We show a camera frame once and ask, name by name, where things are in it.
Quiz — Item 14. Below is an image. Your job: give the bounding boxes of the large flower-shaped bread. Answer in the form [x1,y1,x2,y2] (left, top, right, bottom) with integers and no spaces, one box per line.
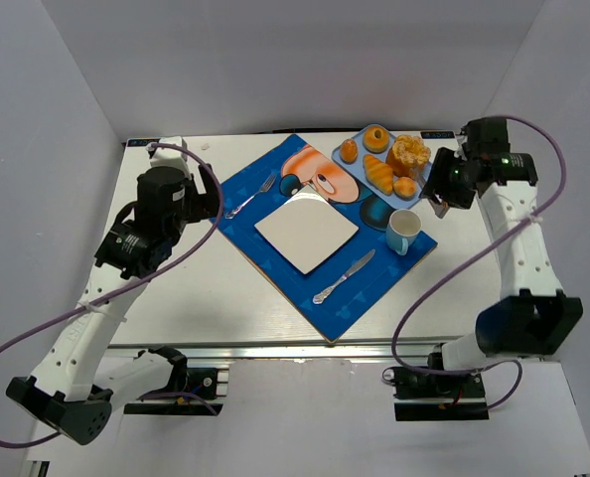
[385,134,431,179]

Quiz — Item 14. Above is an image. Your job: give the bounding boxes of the metal serving tongs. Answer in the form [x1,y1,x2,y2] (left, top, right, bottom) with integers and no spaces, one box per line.
[412,166,450,219]

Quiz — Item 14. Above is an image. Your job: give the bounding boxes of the silver fork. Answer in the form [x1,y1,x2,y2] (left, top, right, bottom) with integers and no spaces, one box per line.
[224,173,276,220]

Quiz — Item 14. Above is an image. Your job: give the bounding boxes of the croissant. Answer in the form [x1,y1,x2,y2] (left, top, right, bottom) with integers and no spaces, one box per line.
[363,154,394,196]

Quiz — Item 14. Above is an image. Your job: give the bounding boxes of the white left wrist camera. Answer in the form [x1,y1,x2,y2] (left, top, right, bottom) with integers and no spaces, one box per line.
[145,136,190,176]

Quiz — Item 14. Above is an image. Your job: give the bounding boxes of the small round bun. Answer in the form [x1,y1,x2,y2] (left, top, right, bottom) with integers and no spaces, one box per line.
[340,138,359,164]
[393,176,418,200]

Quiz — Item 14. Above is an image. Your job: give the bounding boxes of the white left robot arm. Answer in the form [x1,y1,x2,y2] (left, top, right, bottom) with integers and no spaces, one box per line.
[6,165,220,445]

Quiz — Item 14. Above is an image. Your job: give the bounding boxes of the light blue tray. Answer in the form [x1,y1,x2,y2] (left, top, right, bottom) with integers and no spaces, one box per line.
[331,126,457,210]

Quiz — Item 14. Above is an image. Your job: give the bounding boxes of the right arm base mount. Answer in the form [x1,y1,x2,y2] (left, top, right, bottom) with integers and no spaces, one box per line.
[381,366,489,422]

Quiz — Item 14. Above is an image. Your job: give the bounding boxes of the glazed donut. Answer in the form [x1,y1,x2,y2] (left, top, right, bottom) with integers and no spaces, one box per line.
[363,125,389,153]

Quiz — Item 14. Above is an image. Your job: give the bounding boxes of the white square plate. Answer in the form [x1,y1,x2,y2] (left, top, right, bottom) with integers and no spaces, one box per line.
[254,186,359,275]

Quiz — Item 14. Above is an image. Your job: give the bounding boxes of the blue cartoon placemat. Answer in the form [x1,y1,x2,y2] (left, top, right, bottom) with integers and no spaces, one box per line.
[219,134,437,343]

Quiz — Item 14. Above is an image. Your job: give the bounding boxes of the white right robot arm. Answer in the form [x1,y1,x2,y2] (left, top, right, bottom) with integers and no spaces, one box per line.
[420,116,583,374]

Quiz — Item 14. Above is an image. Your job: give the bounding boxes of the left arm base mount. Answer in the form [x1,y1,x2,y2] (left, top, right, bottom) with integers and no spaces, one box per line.
[124,346,224,416]

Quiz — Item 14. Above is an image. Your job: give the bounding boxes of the blue and white cup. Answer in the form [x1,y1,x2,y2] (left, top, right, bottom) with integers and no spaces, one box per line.
[385,210,422,256]

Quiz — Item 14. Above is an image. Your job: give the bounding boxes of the silver table knife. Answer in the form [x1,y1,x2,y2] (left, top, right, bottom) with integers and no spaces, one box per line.
[312,249,376,305]

